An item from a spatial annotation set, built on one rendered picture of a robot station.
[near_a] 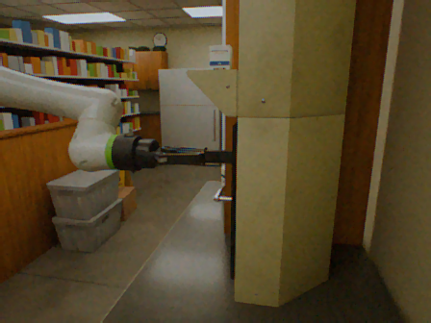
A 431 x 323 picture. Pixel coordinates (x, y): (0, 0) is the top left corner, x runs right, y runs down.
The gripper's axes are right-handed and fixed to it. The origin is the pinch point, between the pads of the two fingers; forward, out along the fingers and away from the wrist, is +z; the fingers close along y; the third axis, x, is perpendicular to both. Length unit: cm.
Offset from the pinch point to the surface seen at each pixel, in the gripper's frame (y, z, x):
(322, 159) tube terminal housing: 4.2, 24.5, 0.4
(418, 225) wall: 4, 48, 16
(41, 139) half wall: 159, -190, 29
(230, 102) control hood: -4.6, 3.2, -13.2
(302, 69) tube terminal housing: -2.4, 18.0, -20.0
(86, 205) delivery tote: 150, -146, 83
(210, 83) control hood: -4.6, -1.3, -17.2
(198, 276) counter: 4.3, -6.9, 37.0
